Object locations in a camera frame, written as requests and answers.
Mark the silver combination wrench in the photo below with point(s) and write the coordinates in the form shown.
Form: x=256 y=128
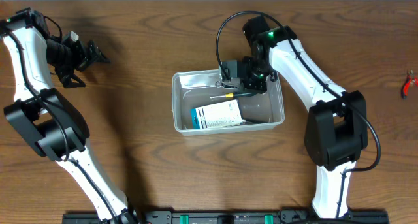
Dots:
x=220 y=84

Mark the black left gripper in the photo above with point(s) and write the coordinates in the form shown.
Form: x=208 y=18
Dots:
x=82 y=59

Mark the clear plastic container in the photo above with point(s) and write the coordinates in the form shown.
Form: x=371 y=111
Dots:
x=194 y=89

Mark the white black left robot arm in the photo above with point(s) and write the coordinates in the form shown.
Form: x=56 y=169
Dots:
x=47 y=121

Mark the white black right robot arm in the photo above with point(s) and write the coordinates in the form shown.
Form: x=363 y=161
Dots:
x=336 y=130

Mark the small claw hammer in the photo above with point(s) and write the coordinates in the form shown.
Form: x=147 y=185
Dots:
x=252 y=122

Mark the red handled pliers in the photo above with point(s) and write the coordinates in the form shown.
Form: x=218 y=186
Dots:
x=410 y=80

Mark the black yellow screwdriver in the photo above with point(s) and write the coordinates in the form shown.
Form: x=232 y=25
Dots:
x=232 y=95

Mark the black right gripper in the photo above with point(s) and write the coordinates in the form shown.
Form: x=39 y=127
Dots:
x=258 y=88

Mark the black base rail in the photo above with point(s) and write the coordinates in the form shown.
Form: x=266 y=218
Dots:
x=280 y=217

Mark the blue white cardboard box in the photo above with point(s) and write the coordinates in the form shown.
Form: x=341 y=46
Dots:
x=217 y=115

